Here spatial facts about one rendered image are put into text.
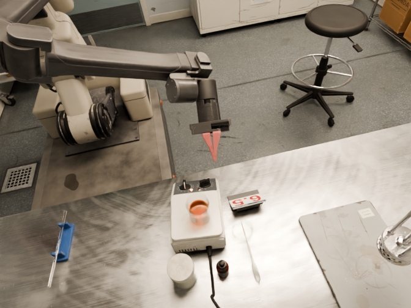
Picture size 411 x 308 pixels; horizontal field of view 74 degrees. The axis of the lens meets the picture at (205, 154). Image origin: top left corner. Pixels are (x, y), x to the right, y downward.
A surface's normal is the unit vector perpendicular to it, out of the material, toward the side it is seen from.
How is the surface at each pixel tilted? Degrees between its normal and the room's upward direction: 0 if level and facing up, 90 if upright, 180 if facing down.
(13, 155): 0
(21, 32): 30
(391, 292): 0
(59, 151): 0
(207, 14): 90
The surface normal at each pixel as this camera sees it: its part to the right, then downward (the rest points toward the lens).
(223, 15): 0.21, 0.75
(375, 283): -0.09, -0.62
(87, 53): 0.44, -0.47
